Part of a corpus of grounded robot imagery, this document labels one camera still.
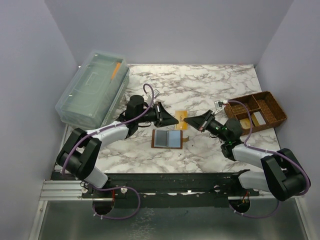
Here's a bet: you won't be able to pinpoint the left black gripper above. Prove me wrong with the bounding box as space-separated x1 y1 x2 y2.
136 101 179 128

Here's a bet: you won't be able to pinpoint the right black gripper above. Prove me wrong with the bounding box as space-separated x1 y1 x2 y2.
184 110 229 143

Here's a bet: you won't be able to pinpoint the gold VIP credit card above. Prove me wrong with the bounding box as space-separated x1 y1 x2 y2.
174 110 188 131

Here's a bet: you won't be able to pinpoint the brown leather card holder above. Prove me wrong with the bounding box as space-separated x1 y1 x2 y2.
151 129 189 150

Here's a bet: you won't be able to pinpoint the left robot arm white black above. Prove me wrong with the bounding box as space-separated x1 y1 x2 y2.
56 95 179 198

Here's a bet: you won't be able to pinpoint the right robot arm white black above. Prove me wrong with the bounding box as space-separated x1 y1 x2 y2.
184 110 311 202

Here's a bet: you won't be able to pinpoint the silver cards in tray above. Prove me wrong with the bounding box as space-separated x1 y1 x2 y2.
251 111 266 127

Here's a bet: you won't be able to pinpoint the brown woven wicker tray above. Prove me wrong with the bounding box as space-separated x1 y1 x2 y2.
224 91 287 133

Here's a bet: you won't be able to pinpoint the orange pencil in box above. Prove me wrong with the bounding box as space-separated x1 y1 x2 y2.
110 62 122 80

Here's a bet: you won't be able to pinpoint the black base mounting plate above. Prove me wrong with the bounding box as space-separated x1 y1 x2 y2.
82 172 259 209

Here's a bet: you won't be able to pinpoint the clear plastic storage box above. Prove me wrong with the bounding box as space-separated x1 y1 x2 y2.
55 51 129 130

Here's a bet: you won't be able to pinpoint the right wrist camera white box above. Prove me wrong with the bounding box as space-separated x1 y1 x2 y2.
214 100 228 112

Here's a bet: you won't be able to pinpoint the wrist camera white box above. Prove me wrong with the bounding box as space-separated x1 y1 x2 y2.
146 89 160 99
214 100 228 112

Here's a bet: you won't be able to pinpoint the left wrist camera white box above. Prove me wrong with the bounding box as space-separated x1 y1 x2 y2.
146 89 160 99

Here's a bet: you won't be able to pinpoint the aluminium rail frame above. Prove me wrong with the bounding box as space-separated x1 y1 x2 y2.
29 167 317 240

